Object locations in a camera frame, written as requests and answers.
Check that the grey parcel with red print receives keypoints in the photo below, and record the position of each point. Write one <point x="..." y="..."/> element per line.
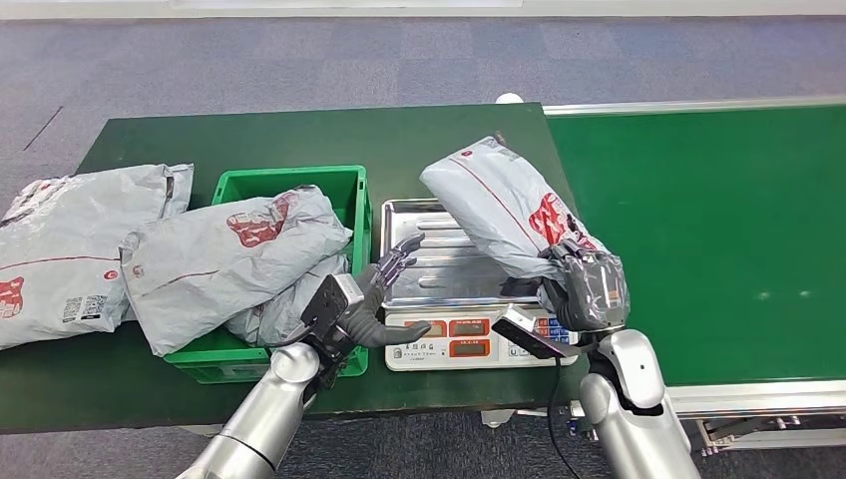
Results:
<point x="291" y="311"/>

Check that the grey parcel with address label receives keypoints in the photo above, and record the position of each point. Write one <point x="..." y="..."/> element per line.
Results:
<point x="502" y="198"/>

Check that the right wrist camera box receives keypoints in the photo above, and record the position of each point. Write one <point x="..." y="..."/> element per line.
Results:
<point x="529" y="334"/>

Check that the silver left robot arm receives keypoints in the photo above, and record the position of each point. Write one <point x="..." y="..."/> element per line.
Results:
<point x="264" y="416"/>

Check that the grey mailer parcel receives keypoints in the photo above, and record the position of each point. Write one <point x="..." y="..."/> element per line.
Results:
<point x="218" y="264"/>

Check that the green plastic crate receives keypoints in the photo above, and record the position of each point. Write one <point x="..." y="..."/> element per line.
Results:
<point x="357" y="198"/>

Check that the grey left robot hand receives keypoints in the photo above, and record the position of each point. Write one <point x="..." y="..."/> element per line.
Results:
<point x="370" y="311"/>

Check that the large grey parcel red line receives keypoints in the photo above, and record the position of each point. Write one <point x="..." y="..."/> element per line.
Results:
<point x="59" y="251"/>

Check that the white round conveyor cap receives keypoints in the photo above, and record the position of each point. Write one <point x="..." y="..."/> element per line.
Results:
<point x="509" y="98"/>

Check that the electronic scale with steel tray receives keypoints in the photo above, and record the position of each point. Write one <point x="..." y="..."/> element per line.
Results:
<point x="429" y="278"/>

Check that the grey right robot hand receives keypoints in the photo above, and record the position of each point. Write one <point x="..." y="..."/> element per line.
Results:
<point x="591" y="291"/>

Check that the white parcel with QR code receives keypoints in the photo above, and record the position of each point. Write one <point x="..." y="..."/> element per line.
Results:
<point x="180" y="188"/>

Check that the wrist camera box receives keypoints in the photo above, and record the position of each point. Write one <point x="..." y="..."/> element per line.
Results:
<point x="529" y="334"/>
<point x="330" y="304"/>

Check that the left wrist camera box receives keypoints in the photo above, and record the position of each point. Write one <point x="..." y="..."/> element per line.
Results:
<point x="330" y="304"/>

